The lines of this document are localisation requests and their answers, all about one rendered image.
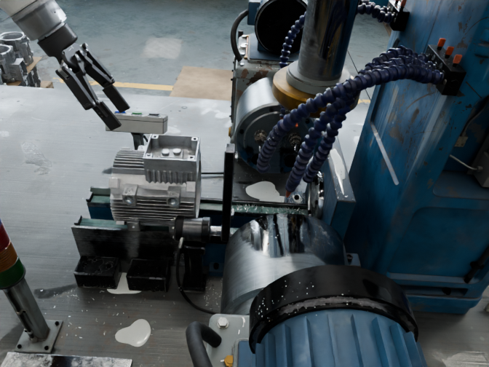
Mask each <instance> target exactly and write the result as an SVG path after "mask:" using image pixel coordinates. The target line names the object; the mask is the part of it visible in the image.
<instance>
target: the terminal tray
mask: <svg viewBox="0 0 489 367"><path fill-rule="evenodd" d="M155 147H156V148H155ZM163 147H164V149H163ZM167 147H168V148H167ZM187 148H188V151H189V153H188V151H187ZM181 149H182V150H181ZM192 152H193V153H194V154H193V153H192ZM153 155H154V157H153ZM157 156H159V157H158V158H156V157H157ZM199 160H200V137H199V136H187V135H161V134H151V135H150V138H149V140H148V144H147V147H146V150H145V153H144V155H143V167H144V172H145V177H146V181H147V182H149V183H151V182H152V181H153V182H154V183H156V182H157V181H158V182H159V183H160V184H161V183H162V182H164V183H165V184H167V182H170V184H172V182H174V183H175V184H178V183H180V184H181V185H183V183H186V182H187V181H195V182H196V178H197V176H198V174H197V171H199V168H198V166H199Z"/></svg>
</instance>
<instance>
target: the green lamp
mask: <svg viewBox="0 0 489 367"><path fill-rule="evenodd" d="M23 273H24V268H23V265H22V263H21V260H20V258H19V256H18V255H17V260H16V262H15V263H14V264H13V265H12V266H11V267H10V268H9V269H7V270H5V271H3V272H0V288H3V287H7V286H10V285H12V284H14V283H16V282H17V281H18V280H19V279H20V278H21V277H22V276H23Z"/></svg>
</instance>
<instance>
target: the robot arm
mask: <svg viewBox="0 0 489 367"><path fill-rule="evenodd" d="M29 5H30V6H29ZM0 8H1V9H2V10H4V11H5V12H6V13H7V14H8V15H9V16H10V17H11V18H12V20H13V22H14V23H16V24H17V26H18V27H19V28H20V29H21V30H22V32H23V33H24V34H25V35H26V36H27V37H28V38H29V39H30V40H31V41H34V40H37V39H38V41H37V44H38V45H39V46H40V47H41V48H42V49H43V51H44V52H45V53H46V54H47V56H49V57H55V58H56V59H57V61H58V63H59V64H60V67H59V69H57V70H55V73H56V74H57V75H58V76H59V77H60V78H61V79H62V80H63V81H64V82H65V83H66V85H67V86H68V88H69V89H70V91H71V92H72V93H73V94H74V96H75V97H76V99H77V100H78V102H80V104H81V106H82V107H83V108H84V110H90V109H91V108H92V109H93V110H94V111H95V113H96V114H97V115H98V116H99V117H100V118H101V119H102V120H103V122H104V123H105V124H106V126H107V127H108V128H109V129H110V130H115V129H116V128H118V127H121V126H122V124H121V122H120V121H119V120H118V119H117V118H116V117H115V116H114V114H113V113H112V112H111V110H110V109H109V108H108V107H107V105H106V104H105V103H104V102H103V101H99V100H98V97H97V96H96V94H95V92H94V90H93V88H92V86H91V84H90V83H89V81H88V79H87V77H86V74H88V75H89V76H90V77H91V78H93V79H94V80H95V81H96V82H97V83H98V84H99V85H101V86H102V87H103V89H102V91H103V92H104V93H105V94H106V96H107V97H108V99H109V100H110V101H111V102H112V104H113V105H114V106H115V107H116V108H117V110H118V111H119V113H122V112H123V111H126V110H127V109H130V106H129V104H128V103H127V102H126V100H125V99H124V98H123V97H122V95H121V94H120V93H119V91H118V90H117V89H116V88H115V87H114V85H113V83H115V80H114V79H113V76H112V74H111V73H110V72H109V71H108V69H107V68H106V67H105V66H104V65H103V64H102V63H101V62H100V61H99V60H98V58H97V57H96V56H95V55H94V54H93V52H92V51H91V49H90V48H89V47H88V45H87V43H83V44H81V45H78V44H77V43H76V42H75V41H76V40H77V39H78V36H77V35H76V33H75V32H74V31H73V29H72V28H71V27H70V25H69V24H68V23H64V22H63V21H64V20H65V19H66V15H65V13H64V12H63V11H62V9H61V8H60V7H59V6H58V4H57V3H56V1H55V0H0ZM21 10H22V11H21ZM13 15H14V16H13ZM12 16H13V17H12ZM106 75H107V76H106Z"/></svg>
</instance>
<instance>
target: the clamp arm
mask: <svg viewBox="0 0 489 367"><path fill-rule="evenodd" d="M235 147H236V145H235V144H234V143H226V145H225V151H224V169H223V205H222V224H221V226H218V228H221V230H220V229H218V232H220V234H217V235H220V237H221V241H224V242H228V241H229V239H230V230H231V218H232V219H234V209H231V206H232V194H233V182H234V163H235V162H237V161H238V152H235Z"/></svg>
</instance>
